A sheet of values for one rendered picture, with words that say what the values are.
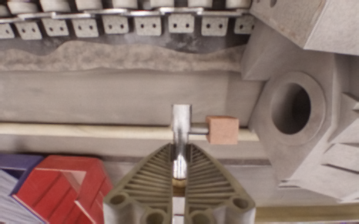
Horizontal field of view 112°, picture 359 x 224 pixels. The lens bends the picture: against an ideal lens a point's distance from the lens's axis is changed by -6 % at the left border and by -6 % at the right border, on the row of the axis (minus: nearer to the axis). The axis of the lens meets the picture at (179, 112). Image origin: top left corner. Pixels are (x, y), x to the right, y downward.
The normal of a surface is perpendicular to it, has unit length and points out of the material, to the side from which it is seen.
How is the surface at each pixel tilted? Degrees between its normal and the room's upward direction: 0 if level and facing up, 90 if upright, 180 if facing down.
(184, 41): 0
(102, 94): 0
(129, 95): 0
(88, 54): 19
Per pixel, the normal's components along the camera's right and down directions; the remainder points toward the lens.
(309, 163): -0.03, 0.54
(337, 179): -0.36, 0.61
